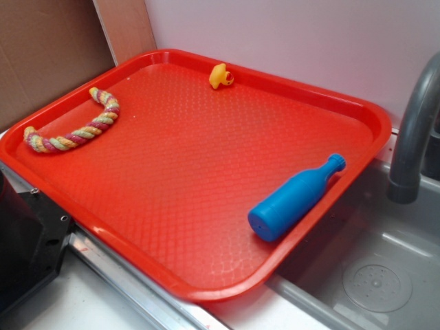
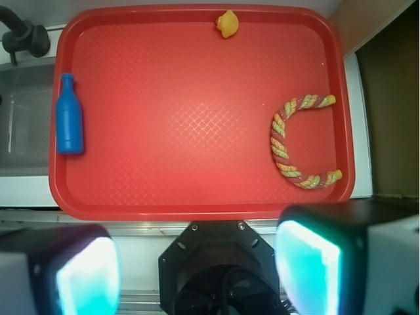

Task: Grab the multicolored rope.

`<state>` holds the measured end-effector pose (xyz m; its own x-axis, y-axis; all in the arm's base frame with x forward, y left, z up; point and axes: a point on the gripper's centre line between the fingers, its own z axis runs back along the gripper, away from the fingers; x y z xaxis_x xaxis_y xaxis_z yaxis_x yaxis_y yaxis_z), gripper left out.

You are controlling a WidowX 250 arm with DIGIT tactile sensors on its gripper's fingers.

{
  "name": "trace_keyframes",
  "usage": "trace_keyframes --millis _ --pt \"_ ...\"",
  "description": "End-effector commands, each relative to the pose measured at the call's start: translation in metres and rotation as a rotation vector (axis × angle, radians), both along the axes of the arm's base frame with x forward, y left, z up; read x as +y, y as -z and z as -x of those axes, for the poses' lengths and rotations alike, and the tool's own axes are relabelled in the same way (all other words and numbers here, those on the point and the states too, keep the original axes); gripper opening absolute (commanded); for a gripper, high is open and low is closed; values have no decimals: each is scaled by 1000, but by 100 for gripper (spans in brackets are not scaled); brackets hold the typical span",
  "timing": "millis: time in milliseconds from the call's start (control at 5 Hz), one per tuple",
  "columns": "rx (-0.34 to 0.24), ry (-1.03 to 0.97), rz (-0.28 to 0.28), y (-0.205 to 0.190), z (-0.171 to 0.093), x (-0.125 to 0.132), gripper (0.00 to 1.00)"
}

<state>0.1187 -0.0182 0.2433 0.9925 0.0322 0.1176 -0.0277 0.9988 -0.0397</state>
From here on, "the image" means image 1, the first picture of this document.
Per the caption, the red plastic tray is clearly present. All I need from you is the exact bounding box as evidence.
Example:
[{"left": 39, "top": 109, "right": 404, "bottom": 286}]
[{"left": 1, "top": 49, "right": 391, "bottom": 302}]

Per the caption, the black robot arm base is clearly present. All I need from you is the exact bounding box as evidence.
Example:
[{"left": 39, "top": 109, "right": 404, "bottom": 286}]
[{"left": 1, "top": 175, "right": 74, "bottom": 316}]

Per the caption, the brown cardboard panel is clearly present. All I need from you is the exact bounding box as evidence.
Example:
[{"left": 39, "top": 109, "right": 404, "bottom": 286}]
[{"left": 1, "top": 1, "right": 156, "bottom": 131}]

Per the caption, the multicolored twisted rope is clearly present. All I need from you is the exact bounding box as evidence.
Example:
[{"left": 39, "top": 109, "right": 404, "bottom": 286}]
[{"left": 23, "top": 87, "right": 121, "bottom": 154}]

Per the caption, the grey toy faucet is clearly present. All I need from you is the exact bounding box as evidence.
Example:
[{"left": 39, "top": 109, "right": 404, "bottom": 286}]
[{"left": 387, "top": 53, "right": 439, "bottom": 204}]

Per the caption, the yellow rubber duck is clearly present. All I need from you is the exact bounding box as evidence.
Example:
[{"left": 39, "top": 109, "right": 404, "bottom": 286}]
[{"left": 209, "top": 63, "right": 234, "bottom": 89}]

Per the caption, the blue plastic bottle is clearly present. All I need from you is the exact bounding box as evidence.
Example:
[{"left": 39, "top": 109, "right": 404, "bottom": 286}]
[{"left": 247, "top": 154, "right": 347, "bottom": 242}]

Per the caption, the grey plastic sink basin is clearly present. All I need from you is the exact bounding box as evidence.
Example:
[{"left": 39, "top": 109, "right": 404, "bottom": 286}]
[{"left": 267, "top": 161, "right": 439, "bottom": 329}]

